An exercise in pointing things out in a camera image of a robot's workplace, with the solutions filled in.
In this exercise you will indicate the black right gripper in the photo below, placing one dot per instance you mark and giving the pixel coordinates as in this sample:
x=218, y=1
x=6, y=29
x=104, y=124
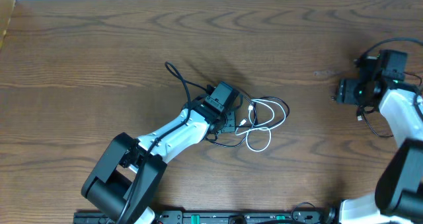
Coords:
x=341, y=91

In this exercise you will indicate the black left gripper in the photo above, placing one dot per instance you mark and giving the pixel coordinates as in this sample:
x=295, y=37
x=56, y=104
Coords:
x=229, y=122

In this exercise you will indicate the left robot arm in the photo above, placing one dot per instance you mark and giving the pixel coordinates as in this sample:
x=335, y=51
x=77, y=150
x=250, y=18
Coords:
x=123, y=182

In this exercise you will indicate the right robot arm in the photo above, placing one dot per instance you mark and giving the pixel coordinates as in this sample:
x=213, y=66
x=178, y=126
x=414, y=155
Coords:
x=398, y=194

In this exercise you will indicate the cardboard panel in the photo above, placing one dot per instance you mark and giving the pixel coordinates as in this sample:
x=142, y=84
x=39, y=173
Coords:
x=6, y=10

